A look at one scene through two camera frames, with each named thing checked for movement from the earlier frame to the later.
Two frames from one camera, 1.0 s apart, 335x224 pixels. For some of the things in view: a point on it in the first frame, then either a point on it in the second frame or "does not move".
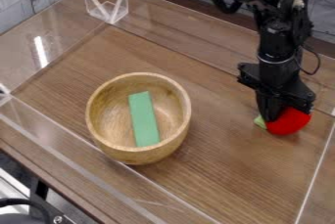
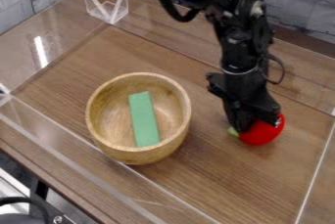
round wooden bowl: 140,114 does not move
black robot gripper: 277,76 -> 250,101
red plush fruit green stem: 291,121 -> 258,132
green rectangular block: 145,132 does not move
